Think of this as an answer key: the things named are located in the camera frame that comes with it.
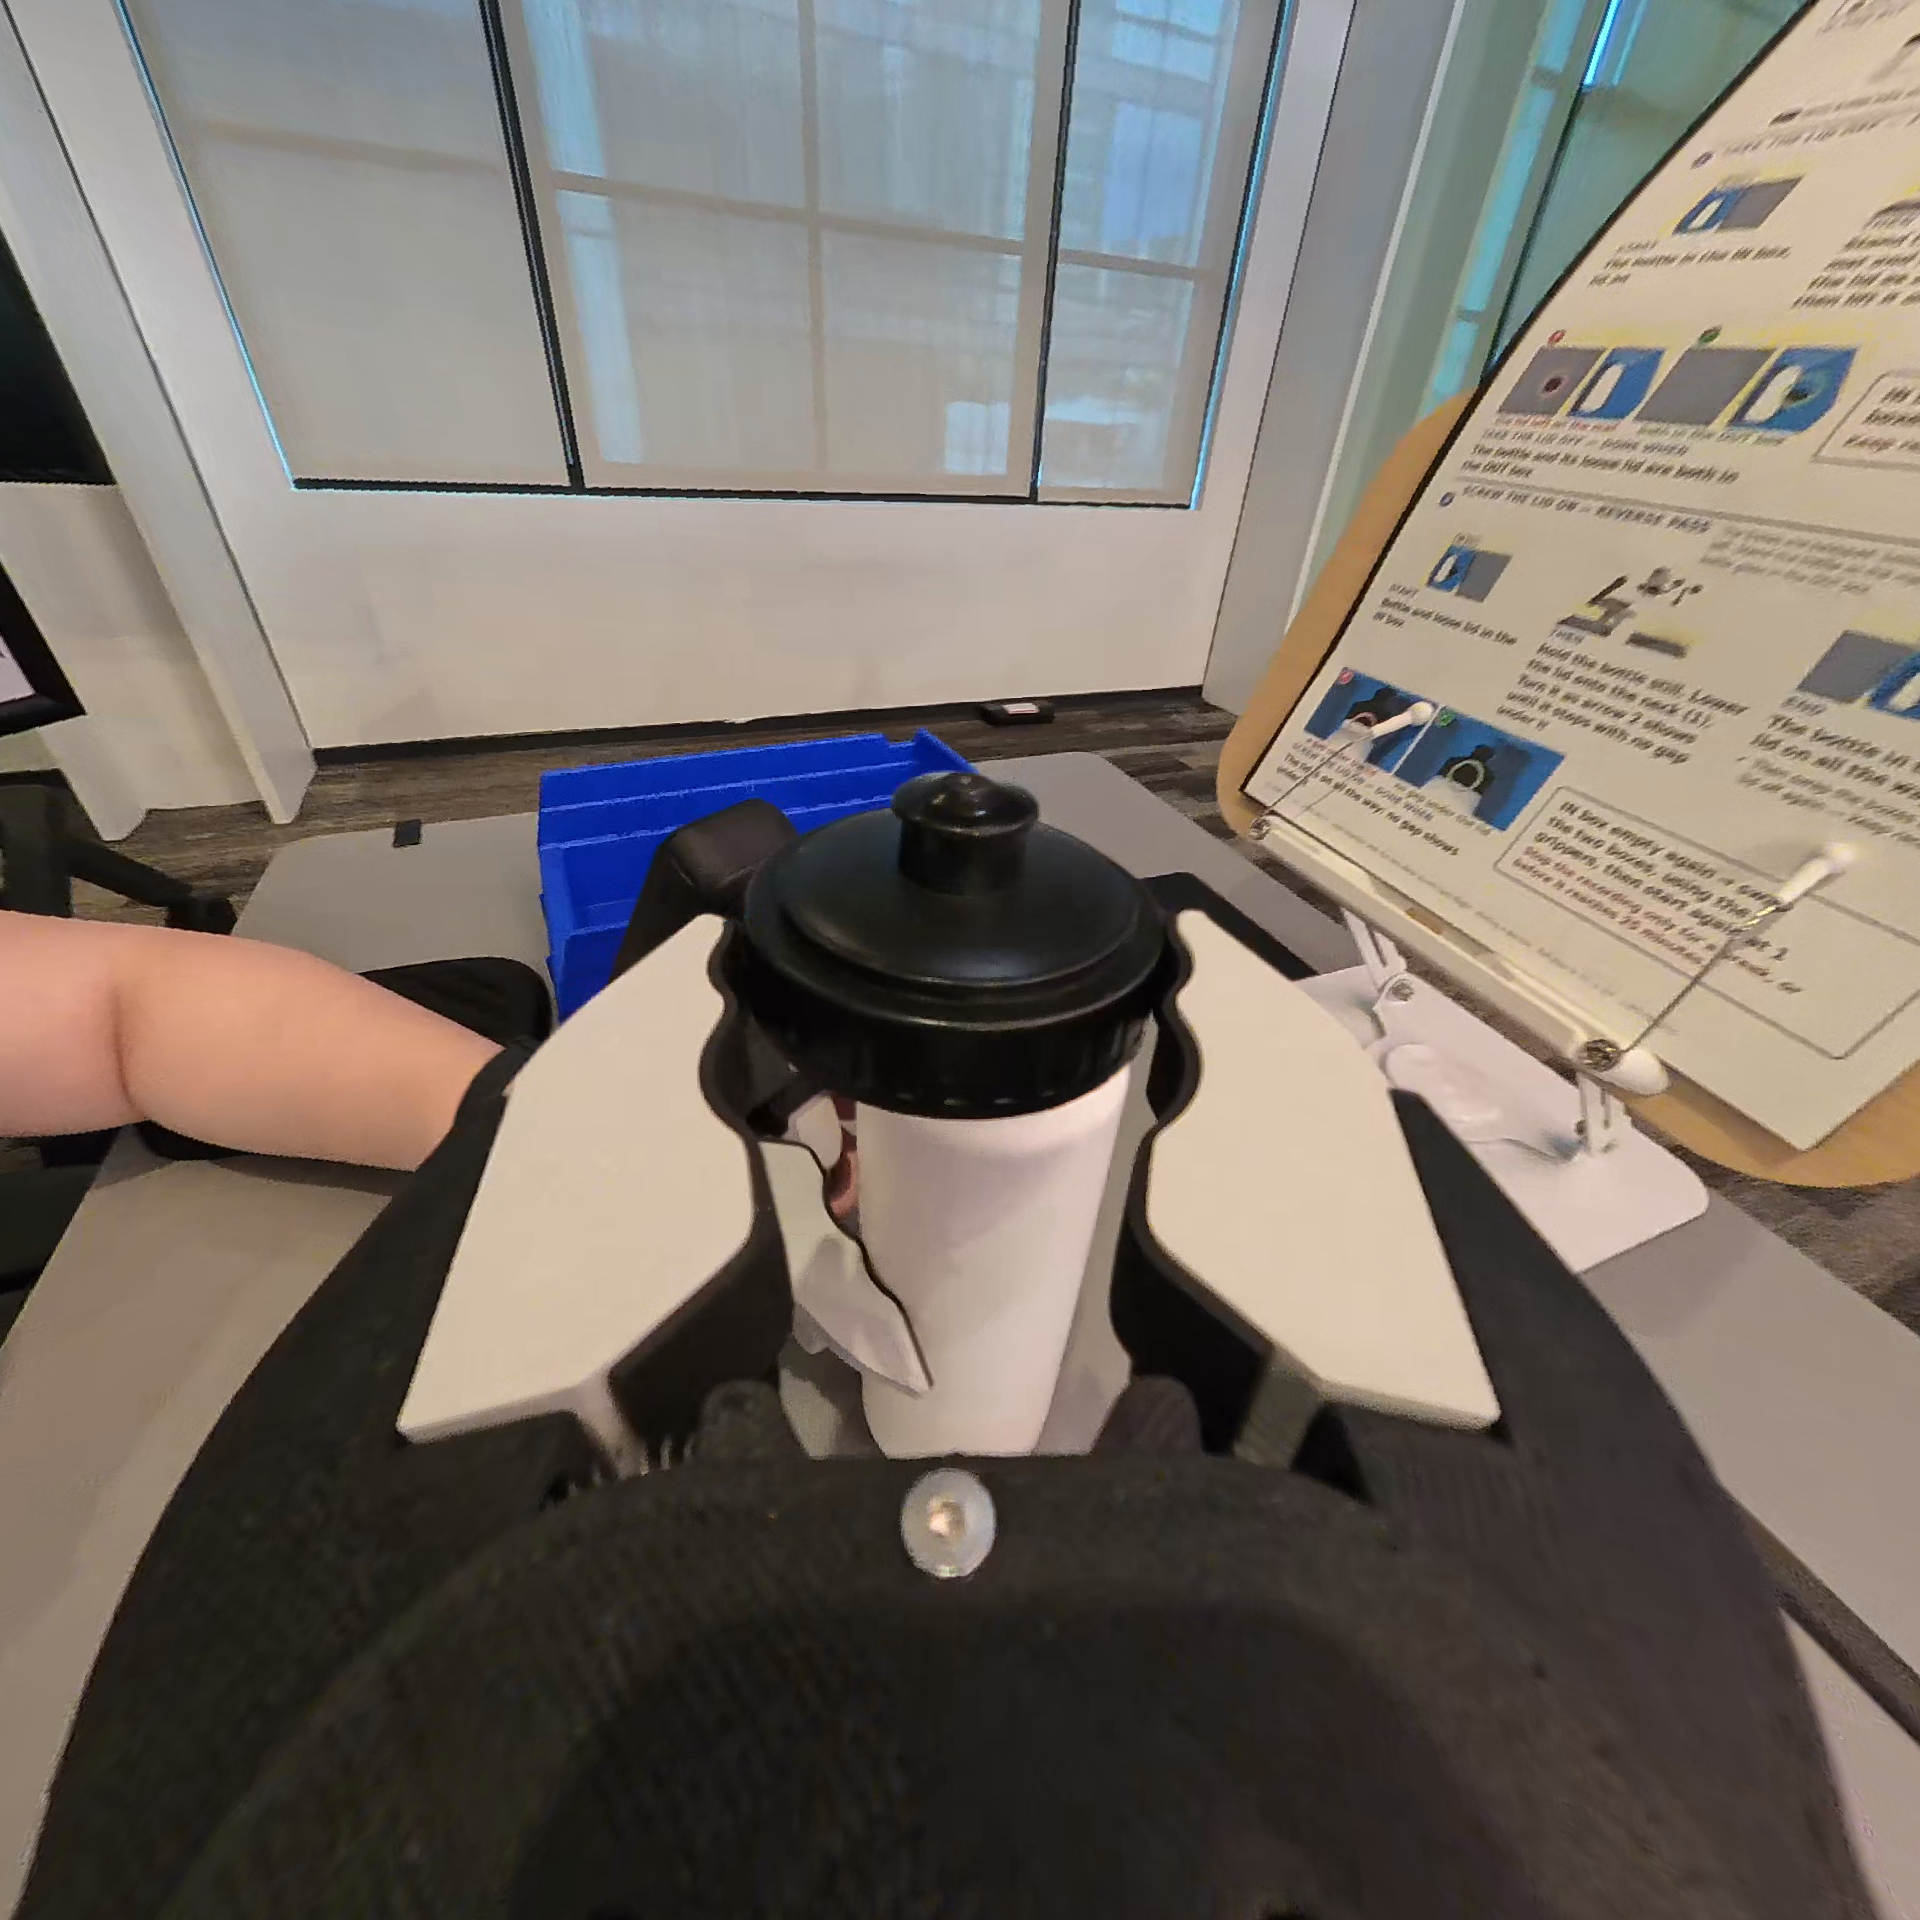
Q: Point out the person's left hand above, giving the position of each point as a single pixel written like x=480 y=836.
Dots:
x=844 y=1159

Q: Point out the black bottle lid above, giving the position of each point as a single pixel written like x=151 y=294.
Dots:
x=960 y=961

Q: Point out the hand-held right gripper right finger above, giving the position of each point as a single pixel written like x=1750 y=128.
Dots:
x=1301 y=1196

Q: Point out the blue plastic bin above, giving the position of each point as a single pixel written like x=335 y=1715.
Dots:
x=631 y=842

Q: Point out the black device on floor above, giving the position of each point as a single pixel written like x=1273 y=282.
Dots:
x=1019 y=706

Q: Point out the framed glass window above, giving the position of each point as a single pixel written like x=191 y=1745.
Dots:
x=379 y=298

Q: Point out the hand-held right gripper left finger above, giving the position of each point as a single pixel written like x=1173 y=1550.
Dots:
x=584 y=1196

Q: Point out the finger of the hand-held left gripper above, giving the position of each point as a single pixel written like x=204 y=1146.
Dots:
x=857 y=1324

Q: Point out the white stand base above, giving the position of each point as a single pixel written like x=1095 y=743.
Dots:
x=1621 y=1196

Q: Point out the white plastic bottle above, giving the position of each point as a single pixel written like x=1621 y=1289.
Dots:
x=991 y=1273

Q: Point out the large black wall panel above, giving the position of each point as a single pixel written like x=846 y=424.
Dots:
x=36 y=389

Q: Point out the person's left forearm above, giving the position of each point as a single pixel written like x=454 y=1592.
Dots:
x=220 y=1052

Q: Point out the printed instruction sheet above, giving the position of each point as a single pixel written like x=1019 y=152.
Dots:
x=1648 y=527

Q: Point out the black framed poster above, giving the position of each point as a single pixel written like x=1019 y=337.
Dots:
x=21 y=660

